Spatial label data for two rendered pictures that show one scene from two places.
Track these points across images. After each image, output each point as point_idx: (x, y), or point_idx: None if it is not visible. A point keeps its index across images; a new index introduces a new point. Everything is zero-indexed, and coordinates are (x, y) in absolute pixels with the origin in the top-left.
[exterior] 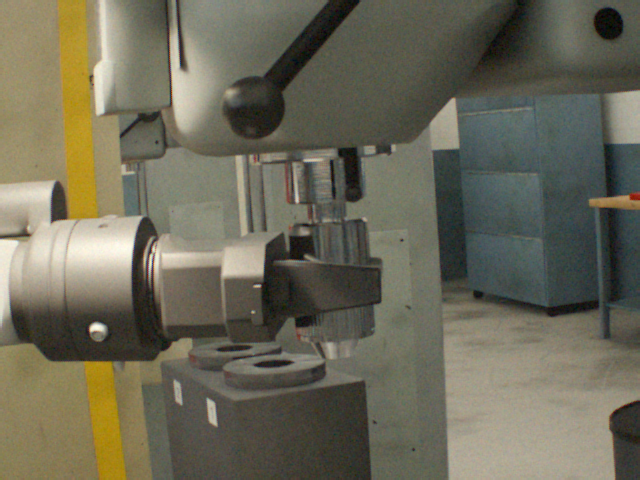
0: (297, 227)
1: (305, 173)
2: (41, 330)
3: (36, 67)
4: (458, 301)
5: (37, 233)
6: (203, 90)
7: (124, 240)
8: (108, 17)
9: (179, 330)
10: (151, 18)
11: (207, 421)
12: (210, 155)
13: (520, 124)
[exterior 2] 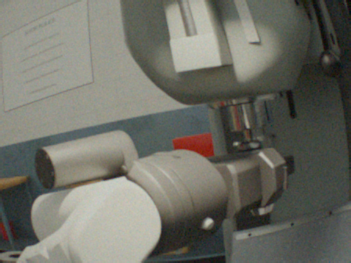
0: (258, 141)
1: (261, 107)
2: (178, 232)
3: None
4: None
5: (143, 168)
6: (271, 55)
7: (204, 162)
8: (208, 10)
9: (244, 209)
10: (217, 14)
11: None
12: (232, 98)
13: None
